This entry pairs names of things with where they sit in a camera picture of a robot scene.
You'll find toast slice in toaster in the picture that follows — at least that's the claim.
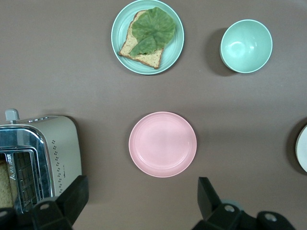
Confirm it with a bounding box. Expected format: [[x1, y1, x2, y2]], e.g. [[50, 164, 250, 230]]
[[0, 160, 14, 209]]

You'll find pink plate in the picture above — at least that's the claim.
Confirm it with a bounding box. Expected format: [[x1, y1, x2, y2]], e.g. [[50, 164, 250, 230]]
[[128, 111, 198, 178]]

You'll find green lettuce leaf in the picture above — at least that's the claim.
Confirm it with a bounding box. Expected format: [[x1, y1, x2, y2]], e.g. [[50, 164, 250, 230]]
[[129, 6, 177, 58]]

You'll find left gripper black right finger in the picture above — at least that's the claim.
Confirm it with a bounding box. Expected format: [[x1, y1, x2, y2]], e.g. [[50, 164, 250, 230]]
[[191, 176, 243, 230]]

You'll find green plate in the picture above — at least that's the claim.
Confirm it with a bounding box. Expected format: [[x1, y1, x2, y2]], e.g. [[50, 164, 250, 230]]
[[111, 0, 185, 75]]

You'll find beige plate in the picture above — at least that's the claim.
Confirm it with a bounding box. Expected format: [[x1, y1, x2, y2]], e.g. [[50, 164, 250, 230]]
[[295, 124, 307, 173]]

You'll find brown bread slice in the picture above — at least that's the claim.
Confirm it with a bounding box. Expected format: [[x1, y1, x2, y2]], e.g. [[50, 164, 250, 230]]
[[118, 10, 166, 70]]

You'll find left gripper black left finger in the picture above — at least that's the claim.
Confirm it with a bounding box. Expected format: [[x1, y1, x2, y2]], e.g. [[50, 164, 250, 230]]
[[31, 174, 89, 230]]

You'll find green bowl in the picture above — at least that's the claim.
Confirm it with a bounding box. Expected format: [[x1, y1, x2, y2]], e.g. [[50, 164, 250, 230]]
[[220, 19, 273, 74]]

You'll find beige and chrome toaster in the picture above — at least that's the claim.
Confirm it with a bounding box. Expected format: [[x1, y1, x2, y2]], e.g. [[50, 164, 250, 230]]
[[0, 109, 83, 215]]

